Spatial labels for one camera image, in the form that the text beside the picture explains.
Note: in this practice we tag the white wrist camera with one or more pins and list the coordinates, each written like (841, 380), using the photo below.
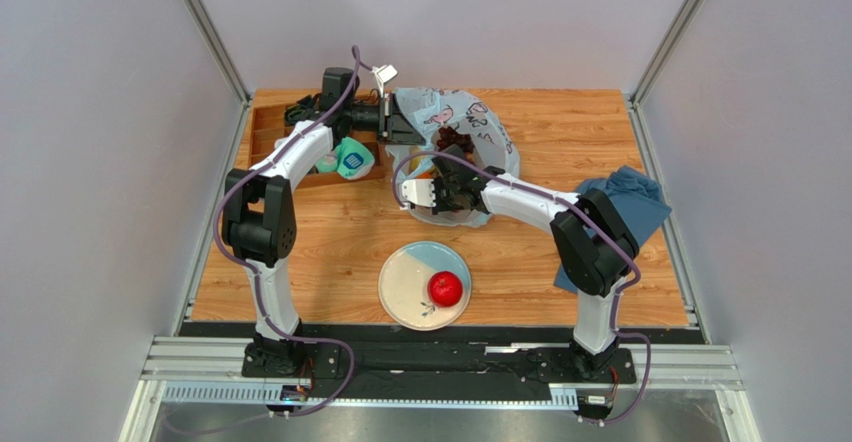
(383, 75)
(418, 193)

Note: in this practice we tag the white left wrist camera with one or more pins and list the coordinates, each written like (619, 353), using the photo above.
(383, 75)

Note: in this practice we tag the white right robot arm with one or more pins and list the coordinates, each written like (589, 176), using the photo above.
(595, 333)

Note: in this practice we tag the dark fake grape bunch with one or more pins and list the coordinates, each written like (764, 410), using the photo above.
(448, 136)

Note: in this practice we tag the dark rolled sock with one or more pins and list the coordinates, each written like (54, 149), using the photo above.
(305, 109)

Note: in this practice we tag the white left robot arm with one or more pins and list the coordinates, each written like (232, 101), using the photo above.
(258, 221)

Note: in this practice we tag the translucent printed plastic bag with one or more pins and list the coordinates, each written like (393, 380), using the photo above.
(428, 109)

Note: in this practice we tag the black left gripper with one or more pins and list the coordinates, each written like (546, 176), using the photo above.
(396, 129)

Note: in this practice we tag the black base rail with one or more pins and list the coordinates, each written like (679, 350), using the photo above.
(460, 363)

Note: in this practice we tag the red fake apple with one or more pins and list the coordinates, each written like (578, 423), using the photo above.
(445, 289)

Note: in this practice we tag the blue cloth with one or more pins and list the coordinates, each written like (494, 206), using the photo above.
(620, 213)

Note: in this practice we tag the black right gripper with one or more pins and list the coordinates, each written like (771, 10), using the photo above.
(450, 183)

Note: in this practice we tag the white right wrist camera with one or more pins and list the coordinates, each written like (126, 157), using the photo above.
(418, 193)

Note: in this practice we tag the green white sock right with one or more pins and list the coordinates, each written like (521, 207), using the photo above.
(350, 159)

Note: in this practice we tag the cream and blue plate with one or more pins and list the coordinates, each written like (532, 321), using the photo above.
(403, 280)

